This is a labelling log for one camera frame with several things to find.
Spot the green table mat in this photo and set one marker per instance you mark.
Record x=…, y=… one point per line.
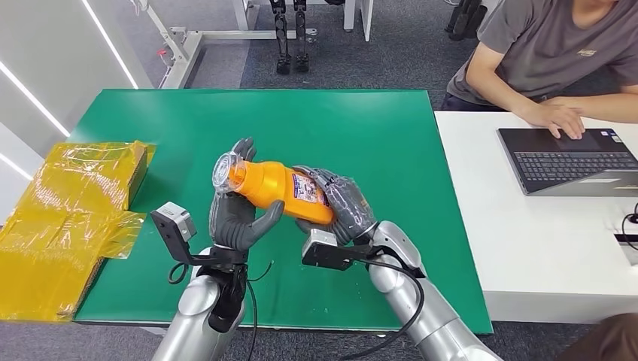
x=349, y=139

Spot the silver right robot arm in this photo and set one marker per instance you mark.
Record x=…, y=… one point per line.
x=438, y=324

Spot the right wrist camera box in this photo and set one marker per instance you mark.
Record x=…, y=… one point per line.
x=324, y=256

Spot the white table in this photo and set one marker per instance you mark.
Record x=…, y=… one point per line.
x=366, y=20

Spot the yellow plastic wrapped box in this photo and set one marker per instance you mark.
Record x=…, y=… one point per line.
x=60, y=224

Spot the black laptop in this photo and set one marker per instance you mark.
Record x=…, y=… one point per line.
x=573, y=164

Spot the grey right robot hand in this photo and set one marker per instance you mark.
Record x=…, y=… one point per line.
x=349, y=204

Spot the white desk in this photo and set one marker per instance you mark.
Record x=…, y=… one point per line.
x=538, y=249

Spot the person's right forearm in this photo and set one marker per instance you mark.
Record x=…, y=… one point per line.
x=498, y=94

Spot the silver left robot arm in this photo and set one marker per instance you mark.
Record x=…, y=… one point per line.
x=194, y=319

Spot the black equipment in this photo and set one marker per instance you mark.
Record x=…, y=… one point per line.
x=461, y=20

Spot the white metal frame stand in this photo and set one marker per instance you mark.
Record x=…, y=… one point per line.
x=184, y=55

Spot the black robot leg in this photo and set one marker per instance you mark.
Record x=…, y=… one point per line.
x=301, y=45
x=282, y=45

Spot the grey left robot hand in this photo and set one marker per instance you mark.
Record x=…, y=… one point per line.
x=232, y=224

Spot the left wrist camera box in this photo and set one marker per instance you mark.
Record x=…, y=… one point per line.
x=172, y=219

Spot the orange bottle with clear cap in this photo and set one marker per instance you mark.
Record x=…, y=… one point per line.
x=269, y=189

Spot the person's left forearm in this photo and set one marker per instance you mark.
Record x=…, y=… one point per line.
x=608, y=105

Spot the person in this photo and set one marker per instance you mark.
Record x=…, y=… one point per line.
x=608, y=344
x=548, y=45

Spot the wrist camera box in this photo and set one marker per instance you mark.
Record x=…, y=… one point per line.
x=324, y=256
x=172, y=219

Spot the person's right hand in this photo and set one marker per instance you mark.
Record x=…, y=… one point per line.
x=555, y=118

